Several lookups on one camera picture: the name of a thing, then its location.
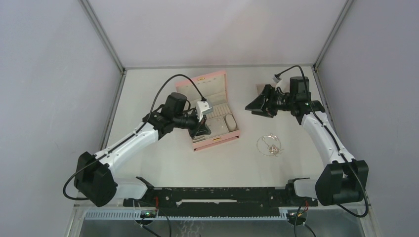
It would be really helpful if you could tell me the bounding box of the white slotted cable duct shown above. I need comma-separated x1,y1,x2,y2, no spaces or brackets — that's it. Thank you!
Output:
84,209,288,221

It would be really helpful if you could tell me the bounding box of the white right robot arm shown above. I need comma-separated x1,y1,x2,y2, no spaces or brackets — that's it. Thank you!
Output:
245,77,369,206

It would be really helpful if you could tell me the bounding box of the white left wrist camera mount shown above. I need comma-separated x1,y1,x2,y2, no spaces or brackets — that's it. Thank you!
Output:
195,100,213,122

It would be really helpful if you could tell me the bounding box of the black right camera cable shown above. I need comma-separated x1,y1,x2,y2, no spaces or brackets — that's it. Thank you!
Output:
277,65,370,219

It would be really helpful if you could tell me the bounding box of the black left camera cable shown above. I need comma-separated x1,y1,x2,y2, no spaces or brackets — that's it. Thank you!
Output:
62,74,208,201

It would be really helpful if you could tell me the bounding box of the beige oval watch pillow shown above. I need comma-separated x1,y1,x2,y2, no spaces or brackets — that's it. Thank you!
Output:
225,114,237,132

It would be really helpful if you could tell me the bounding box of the silver hoop necklace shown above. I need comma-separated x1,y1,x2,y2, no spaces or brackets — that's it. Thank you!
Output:
256,134,282,157

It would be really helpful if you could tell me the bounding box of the pink jewelry box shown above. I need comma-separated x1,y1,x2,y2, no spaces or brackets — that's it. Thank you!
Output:
191,71,241,151

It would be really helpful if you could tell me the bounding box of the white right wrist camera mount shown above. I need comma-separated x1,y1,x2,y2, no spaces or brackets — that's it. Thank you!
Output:
273,74,287,91

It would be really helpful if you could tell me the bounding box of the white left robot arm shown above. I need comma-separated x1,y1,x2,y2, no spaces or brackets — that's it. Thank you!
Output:
69,92,213,207

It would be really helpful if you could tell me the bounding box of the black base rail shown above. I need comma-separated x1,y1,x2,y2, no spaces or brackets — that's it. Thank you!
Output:
140,187,304,207

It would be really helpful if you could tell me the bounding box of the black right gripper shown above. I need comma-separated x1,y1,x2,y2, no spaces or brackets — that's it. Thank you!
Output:
245,83,295,118

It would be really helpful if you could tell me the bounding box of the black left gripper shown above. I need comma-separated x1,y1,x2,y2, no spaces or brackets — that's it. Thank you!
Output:
173,108,211,139

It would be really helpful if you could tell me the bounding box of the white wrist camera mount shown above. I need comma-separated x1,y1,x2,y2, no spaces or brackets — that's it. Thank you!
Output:
273,74,287,91
195,100,213,122

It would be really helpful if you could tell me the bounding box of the black camera cable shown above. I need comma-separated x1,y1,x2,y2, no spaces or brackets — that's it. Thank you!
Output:
62,74,208,201
277,65,370,219

